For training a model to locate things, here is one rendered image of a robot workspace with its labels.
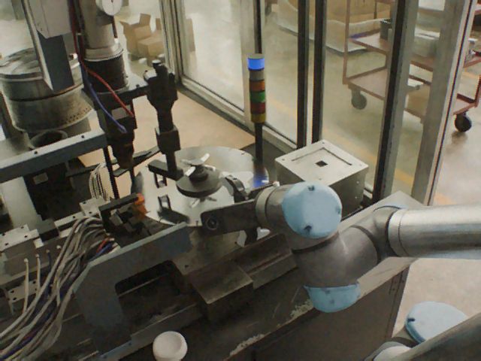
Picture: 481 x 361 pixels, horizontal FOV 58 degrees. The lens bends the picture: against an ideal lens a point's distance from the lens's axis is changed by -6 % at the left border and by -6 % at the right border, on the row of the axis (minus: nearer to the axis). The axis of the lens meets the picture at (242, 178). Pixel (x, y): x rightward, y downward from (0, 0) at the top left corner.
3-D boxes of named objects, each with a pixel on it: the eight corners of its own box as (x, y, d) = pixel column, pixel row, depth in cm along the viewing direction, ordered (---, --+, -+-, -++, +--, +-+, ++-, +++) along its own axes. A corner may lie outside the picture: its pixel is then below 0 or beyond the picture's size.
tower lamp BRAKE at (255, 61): (258, 62, 124) (257, 52, 122) (267, 67, 121) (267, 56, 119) (244, 66, 122) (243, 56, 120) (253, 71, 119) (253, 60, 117)
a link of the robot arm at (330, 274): (388, 281, 68) (364, 216, 67) (337, 320, 62) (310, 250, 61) (354, 278, 75) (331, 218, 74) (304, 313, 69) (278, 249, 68)
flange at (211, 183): (207, 199, 104) (207, 190, 102) (167, 188, 108) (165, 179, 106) (230, 174, 112) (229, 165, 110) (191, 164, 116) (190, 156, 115)
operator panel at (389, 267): (391, 235, 120) (399, 189, 112) (422, 257, 112) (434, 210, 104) (312, 282, 108) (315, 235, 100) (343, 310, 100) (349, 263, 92)
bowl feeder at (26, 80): (91, 121, 185) (71, 37, 165) (116, 152, 163) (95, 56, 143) (17, 145, 172) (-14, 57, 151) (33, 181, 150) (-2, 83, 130)
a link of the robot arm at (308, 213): (309, 253, 60) (285, 194, 59) (276, 247, 70) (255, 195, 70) (355, 229, 63) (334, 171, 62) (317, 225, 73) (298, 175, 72)
